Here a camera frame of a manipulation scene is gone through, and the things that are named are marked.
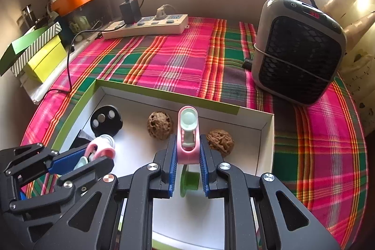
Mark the white wrapped paper sheet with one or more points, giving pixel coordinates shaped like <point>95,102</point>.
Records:
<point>41,91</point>

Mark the pink green plaid cloth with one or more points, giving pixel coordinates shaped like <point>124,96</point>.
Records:
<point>175,62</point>

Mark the pink clip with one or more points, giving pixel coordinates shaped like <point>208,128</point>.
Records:
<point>102,152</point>
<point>189,156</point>

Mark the black charger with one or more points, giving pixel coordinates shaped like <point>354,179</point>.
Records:
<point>130,11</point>

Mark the black heater plug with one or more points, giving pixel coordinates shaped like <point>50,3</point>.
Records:
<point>247,62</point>

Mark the green box lid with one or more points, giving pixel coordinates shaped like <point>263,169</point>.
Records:
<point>20,46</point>

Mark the brown walnut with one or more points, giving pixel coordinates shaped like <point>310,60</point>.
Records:
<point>219,141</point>
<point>159,124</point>

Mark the green cardboard box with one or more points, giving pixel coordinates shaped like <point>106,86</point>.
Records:
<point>134,150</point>

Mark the black and white round gadget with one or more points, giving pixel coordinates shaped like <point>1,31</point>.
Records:
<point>107,127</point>

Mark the beige power strip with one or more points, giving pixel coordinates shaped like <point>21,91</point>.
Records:
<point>164,29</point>

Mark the pale green jar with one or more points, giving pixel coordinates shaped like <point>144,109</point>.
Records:
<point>79,24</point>

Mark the cream curtain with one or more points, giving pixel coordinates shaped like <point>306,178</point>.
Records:
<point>354,33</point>

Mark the glass jar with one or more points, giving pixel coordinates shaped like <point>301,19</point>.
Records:
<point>27,15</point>

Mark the yellow cardboard box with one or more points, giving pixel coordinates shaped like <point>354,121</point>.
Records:
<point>47,59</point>

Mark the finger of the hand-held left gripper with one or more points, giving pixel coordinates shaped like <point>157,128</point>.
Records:
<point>88,172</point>
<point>70,160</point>

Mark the green round lid container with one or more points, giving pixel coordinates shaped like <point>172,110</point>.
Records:
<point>190,179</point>

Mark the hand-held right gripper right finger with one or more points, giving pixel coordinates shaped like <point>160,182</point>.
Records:
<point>205,168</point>

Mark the grey striped box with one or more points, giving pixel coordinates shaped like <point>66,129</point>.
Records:
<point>44,39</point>

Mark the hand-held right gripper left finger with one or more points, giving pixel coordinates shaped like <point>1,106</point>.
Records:
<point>172,168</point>

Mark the grey portable heater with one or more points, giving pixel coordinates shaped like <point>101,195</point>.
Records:
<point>298,62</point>

